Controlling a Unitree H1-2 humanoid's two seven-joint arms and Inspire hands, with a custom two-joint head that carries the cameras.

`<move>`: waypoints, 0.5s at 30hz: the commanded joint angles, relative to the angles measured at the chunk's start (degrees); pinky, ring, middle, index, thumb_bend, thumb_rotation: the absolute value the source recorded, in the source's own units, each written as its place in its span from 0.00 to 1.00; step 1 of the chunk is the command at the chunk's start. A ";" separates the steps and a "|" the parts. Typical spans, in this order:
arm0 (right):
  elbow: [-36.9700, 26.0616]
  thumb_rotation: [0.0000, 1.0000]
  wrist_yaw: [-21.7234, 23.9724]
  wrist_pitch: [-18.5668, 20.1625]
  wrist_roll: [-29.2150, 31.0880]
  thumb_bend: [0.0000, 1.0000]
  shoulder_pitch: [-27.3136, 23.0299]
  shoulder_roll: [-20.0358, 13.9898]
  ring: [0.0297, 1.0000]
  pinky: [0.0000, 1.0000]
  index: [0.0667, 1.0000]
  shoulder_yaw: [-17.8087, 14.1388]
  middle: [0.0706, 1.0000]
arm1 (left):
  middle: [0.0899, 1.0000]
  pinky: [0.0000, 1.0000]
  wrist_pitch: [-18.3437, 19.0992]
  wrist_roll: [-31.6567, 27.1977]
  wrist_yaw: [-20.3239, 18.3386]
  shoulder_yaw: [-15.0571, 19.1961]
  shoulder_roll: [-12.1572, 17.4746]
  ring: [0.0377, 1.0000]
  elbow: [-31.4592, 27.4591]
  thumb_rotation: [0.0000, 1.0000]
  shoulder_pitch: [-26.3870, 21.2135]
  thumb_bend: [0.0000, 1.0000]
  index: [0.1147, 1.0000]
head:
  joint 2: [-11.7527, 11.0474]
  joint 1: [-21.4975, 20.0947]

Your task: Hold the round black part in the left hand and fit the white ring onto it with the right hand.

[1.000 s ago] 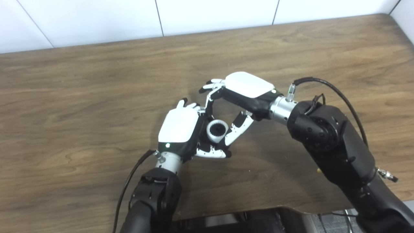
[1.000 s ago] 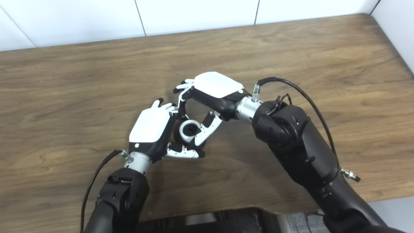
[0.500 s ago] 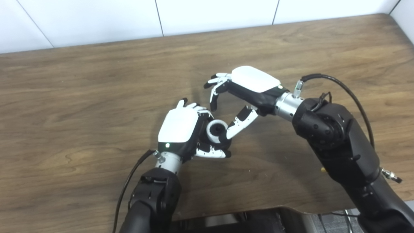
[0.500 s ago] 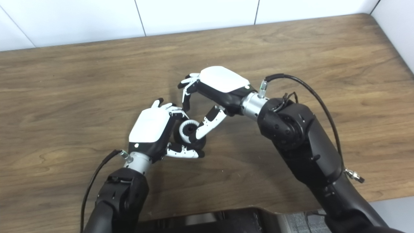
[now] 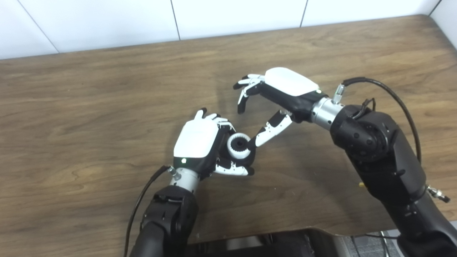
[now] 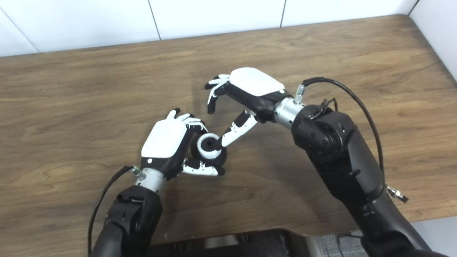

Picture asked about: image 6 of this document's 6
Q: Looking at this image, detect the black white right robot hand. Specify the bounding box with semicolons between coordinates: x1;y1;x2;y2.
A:
204;67;293;147

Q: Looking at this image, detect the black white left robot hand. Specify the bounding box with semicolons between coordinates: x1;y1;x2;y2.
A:
140;108;226;181

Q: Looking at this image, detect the round black part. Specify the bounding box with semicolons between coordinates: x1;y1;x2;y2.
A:
190;135;227;168

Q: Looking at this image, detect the white ring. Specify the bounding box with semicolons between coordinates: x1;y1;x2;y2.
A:
197;133;222;160

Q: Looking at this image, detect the black robot torso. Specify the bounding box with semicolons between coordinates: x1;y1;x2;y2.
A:
148;228;311;257

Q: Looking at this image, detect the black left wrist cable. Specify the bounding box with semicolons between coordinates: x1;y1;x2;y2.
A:
87;165;141;256

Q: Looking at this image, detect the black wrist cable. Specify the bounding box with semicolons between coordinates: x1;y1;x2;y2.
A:
87;165;141;256
293;77;409;203

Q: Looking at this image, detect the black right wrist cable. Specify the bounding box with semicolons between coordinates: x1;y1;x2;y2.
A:
293;77;409;203

